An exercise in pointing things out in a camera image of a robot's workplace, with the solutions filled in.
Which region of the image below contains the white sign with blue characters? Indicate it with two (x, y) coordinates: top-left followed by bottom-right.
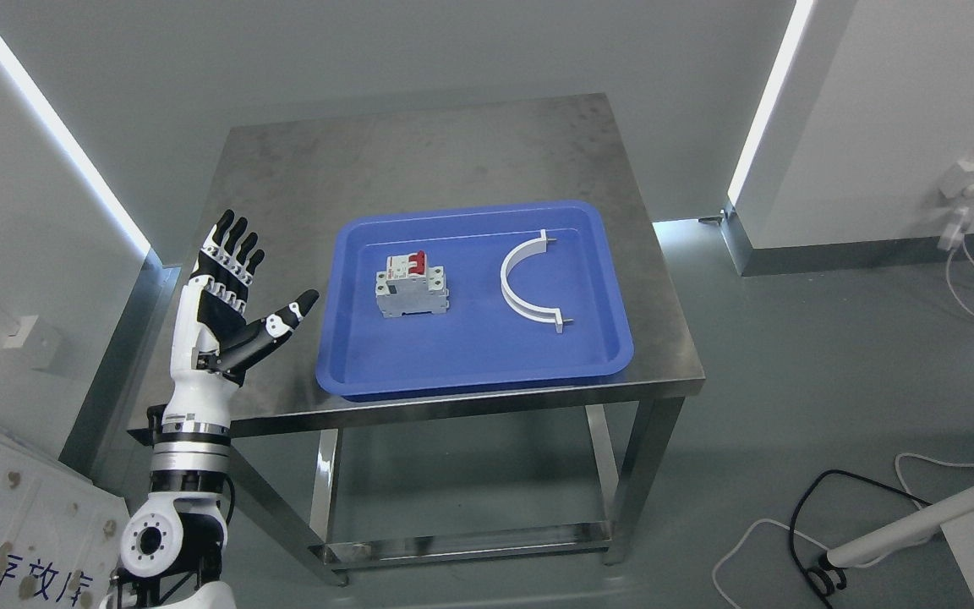
(0, 431), (129, 608)

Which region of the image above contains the stainless steel table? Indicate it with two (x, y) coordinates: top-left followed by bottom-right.
(178, 94), (706, 586)

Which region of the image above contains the white plug adapter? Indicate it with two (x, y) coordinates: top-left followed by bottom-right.
(937, 205), (971, 253)

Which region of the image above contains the grey wall box left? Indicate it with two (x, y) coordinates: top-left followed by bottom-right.
(3, 315), (64, 371)

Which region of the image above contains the white wall socket box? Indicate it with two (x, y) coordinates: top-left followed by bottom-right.
(937, 159), (974, 200)

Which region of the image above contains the black cable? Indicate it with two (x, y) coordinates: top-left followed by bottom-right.
(789, 469), (934, 602)

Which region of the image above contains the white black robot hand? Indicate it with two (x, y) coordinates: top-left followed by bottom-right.
(162, 211), (320, 431)

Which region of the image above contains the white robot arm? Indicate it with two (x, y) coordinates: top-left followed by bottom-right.
(98, 409), (237, 608)

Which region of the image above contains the white curved pipe clamp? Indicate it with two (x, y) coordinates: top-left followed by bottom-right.
(497, 230), (572, 336)

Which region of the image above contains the blue plastic tray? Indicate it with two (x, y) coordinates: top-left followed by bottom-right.
(315, 200), (635, 398)

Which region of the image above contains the grey red circuit breaker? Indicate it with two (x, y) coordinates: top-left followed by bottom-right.
(374, 250), (450, 317)

